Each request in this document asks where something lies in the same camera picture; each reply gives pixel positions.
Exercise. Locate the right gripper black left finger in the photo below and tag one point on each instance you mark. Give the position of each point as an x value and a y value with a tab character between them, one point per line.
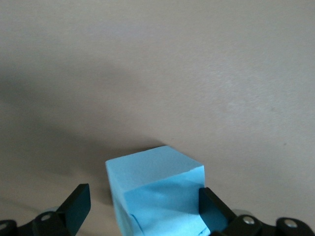
73	211

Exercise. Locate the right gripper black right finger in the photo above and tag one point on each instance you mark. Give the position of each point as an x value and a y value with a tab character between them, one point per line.
216	211

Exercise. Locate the light blue foam block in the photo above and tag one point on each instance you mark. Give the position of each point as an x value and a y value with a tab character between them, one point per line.
152	177

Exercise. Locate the brown table cover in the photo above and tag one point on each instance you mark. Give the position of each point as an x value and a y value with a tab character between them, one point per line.
197	73

